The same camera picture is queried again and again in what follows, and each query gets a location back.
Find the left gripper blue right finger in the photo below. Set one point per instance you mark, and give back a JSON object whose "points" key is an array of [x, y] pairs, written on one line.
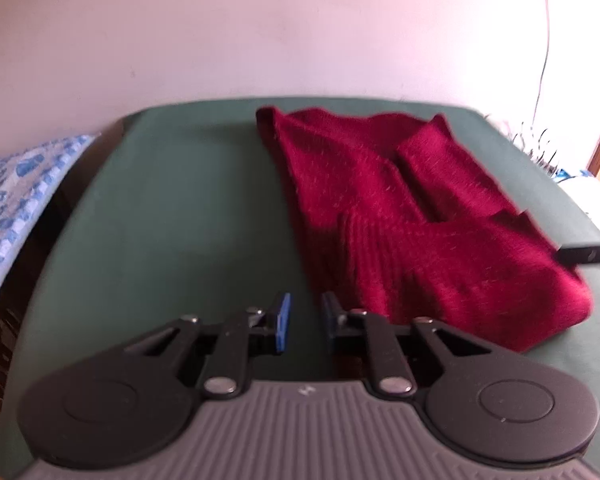
{"points": [[342, 328]]}

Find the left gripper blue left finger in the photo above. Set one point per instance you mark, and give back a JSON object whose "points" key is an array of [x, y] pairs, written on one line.
{"points": [[277, 321]]}

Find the dark red knit sweater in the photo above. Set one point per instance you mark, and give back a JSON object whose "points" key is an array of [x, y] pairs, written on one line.
{"points": [[395, 217]]}

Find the green table cloth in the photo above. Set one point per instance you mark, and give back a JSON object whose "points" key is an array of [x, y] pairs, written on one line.
{"points": [[187, 216]]}

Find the blue white patterned storage bag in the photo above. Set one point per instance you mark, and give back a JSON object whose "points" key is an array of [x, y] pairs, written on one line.
{"points": [[28, 180]]}

